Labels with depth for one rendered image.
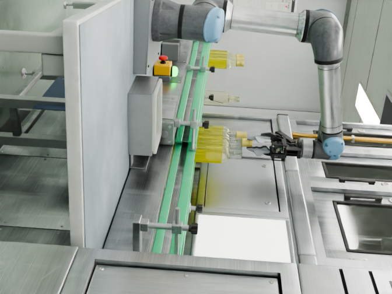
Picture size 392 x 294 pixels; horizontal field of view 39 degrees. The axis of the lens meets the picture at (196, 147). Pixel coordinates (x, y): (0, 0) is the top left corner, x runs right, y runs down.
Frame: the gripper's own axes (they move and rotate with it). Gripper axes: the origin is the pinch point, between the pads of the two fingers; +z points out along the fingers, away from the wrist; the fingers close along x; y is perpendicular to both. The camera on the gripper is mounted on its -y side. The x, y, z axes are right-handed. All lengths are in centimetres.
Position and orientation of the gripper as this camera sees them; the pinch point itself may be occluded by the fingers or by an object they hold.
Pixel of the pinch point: (249, 142)
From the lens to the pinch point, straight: 224.7
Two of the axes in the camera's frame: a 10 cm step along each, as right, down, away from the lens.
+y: -0.7, 4.7, -8.8
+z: -10.0, -0.7, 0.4
